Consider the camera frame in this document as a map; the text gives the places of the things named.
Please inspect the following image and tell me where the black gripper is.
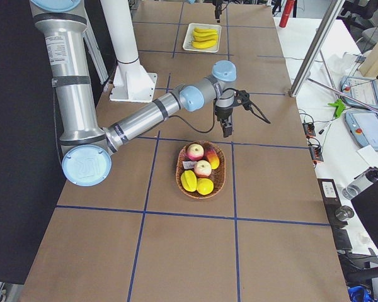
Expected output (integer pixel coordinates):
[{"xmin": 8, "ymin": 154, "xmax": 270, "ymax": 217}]
[
  {"xmin": 214, "ymin": 106, "xmax": 233, "ymax": 137},
  {"xmin": 212, "ymin": 0, "xmax": 224, "ymax": 22}
]

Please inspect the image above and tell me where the teach pendant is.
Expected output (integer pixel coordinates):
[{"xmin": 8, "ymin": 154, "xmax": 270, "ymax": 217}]
[
  {"xmin": 344, "ymin": 110, "xmax": 378, "ymax": 151},
  {"xmin": 340, "ymin": 76, "xmax": 378, "ymax": 109}
]

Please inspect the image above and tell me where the pink white peach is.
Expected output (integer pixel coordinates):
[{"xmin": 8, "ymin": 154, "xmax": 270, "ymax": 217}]
[{"xmin": 186, "ymin": 143, "xmax": 204, "ymax": 161}]

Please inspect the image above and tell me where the lower teach pendant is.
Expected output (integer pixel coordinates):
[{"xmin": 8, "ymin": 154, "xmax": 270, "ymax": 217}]
[{"xmin": 344, "ymin": 110, "xmax": 378, "ymax": 151}]

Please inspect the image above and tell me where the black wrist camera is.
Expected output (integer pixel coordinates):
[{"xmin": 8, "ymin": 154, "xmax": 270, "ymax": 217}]
[{"xmin": 235, "ymin": 90, "xmax": 253, "ymax": 111}]

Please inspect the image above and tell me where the red fire extinguisher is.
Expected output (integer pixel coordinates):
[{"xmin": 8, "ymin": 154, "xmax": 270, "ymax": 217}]
[{"xmin": 279, "ymin": 0, "xmax": 295, "ymax": 28}]

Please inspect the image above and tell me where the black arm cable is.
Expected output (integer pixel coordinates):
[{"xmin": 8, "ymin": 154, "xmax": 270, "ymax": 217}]
[{"xmin": 168, "ymin": 89, "xmax": 272, "ymax": 133}]

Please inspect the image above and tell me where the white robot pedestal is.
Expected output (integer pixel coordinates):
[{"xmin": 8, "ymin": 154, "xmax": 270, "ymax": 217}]
[{"xmin": 101, "ymin": 0, "xmax": 158, "ymax": 103}]

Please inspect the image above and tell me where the yellow banana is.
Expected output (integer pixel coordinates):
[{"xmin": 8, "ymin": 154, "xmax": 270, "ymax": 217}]
[
  {"xmin": 193, "ymin": 35, "xmax": 219, "ymax": 43},
  {"xmin": 192, "ymin": 31, "xmax": 218, "ymax": 39},
  {"xmin": 193, "ymin": 28, "xmax": 218, "ymax": 33},
  {"xmin": 192, "ymin": 40, "xmax": 217, "ymax": 50}
]

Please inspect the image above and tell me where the yellow star fruit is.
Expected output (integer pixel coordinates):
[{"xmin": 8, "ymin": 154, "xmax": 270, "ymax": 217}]
[{"xmin": 180, "ymin": 170, "xmax": 197, "ymax": 192}]

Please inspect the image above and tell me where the white bear tray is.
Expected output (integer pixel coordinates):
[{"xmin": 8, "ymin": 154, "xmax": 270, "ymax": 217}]
[{"xmin": 183, "ymin": 23, "xmax": 222, "ymax": 53}]

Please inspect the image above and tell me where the brown wicker basket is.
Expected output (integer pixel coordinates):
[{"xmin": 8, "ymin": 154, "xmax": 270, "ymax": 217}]
[{"xmin": 176, "ymin": 141, "xmax": 226, "ymax": 199}]

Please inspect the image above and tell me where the green plastic clamp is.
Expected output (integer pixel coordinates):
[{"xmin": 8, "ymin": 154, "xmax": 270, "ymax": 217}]
[{"xmin": 328, "ymin": 98, "xmax": 346, "ymax": 120}]

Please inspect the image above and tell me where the dark red apple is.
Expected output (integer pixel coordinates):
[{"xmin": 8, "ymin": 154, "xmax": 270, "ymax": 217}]
[{"xmin": 204, "ymin": 148, "xmax": 220, "ymax": 170}]

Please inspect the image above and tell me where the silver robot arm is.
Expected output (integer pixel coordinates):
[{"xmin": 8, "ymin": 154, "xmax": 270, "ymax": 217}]
[{"xmin": 30, "ymin": 1, "xmax": 237, "ymax": 186}]

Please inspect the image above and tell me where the upper teach pendant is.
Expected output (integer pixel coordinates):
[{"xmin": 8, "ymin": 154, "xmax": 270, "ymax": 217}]
[{"xmin": 340, "ymin": 76, "xmax": 378, "ymax": 109}]

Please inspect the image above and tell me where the aluminium frame post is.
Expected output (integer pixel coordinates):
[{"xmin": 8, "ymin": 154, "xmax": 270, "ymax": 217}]
[{"xmin": 289, "ymin": 0, "xmax": 345, "ymax": 98}]

